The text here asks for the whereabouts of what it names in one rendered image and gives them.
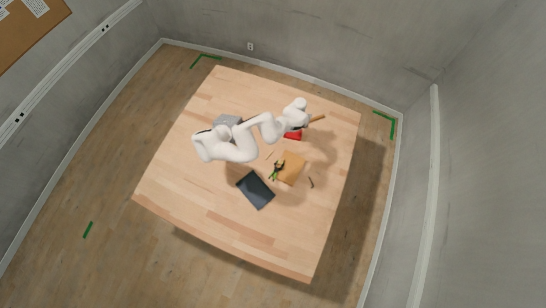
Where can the red open tray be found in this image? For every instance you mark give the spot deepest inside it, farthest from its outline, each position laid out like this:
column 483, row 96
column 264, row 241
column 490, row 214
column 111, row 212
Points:
column 295, row 135

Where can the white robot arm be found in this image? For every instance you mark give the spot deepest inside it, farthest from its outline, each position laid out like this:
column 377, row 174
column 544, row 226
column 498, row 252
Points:
column 212, row 139

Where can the light wooden board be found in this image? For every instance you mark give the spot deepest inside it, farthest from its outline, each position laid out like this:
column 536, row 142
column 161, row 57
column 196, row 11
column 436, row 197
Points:
column 291, row 168

